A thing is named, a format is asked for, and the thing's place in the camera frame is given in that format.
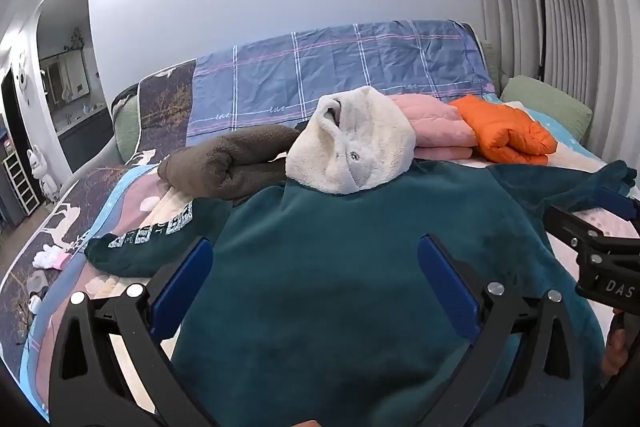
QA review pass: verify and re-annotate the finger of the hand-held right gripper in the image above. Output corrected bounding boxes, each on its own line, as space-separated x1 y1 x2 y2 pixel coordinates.
595 187 640 220
542 204 616 253

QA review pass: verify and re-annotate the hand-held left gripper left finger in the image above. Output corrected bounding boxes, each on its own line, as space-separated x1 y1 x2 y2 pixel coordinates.
48 237 216 427

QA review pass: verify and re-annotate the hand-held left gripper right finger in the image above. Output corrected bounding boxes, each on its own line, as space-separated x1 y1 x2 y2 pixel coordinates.
417 234 583 427

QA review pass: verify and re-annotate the dark green sweatshirt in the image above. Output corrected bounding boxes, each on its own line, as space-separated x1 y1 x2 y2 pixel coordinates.
84 159 638 427

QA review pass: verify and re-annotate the person's right hand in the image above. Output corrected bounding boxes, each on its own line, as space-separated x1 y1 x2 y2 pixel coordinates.
602 334 631 378

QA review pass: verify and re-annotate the cream pink printed blanket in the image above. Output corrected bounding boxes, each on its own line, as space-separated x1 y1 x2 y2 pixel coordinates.
20 102 640 413

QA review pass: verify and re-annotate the orange puffer jacket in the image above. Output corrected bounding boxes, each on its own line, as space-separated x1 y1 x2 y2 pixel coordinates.
448 94 558 165

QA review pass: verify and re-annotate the large green pillow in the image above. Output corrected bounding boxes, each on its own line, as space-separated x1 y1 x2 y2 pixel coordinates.
500 75 593 142

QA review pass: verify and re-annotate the brown fleece garment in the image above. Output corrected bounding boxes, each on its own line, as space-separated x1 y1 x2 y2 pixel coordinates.
157 124 301 202

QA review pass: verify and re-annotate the white pink plush toy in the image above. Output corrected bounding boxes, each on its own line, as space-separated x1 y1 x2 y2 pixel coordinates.
32 244 71 270

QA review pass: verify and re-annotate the pink quilted jacket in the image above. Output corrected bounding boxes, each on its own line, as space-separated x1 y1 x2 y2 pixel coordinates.
387 94 479 160

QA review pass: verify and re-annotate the white cat figurine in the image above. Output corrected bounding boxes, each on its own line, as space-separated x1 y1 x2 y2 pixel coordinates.
40 177 62 206
27 147 48 180

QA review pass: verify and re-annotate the dark vanity cabinet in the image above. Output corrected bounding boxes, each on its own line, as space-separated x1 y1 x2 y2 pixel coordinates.
55 104 113 172

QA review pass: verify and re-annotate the cream fleece garment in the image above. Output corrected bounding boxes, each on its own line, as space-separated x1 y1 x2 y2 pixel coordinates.
285 86 417 196

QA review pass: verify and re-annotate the dark tree-print quilt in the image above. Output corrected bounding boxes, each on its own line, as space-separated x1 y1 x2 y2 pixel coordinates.
0 59 198 358

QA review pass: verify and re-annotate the white ladder rack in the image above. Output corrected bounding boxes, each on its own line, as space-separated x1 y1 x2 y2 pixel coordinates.
2 154 41 215

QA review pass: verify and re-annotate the blue plaid sheet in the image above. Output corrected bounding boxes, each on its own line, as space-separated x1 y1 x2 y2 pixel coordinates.
186 19 496 146

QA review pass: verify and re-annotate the small plant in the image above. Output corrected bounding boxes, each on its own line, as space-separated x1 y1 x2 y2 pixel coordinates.
65 27 86 54

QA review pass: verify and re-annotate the wall mirror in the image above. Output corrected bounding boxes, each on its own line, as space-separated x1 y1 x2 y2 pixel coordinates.
39 52 92 105

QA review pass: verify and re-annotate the white bear wall ornament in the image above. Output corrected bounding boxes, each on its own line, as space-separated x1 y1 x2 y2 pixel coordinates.
12 52 32 100

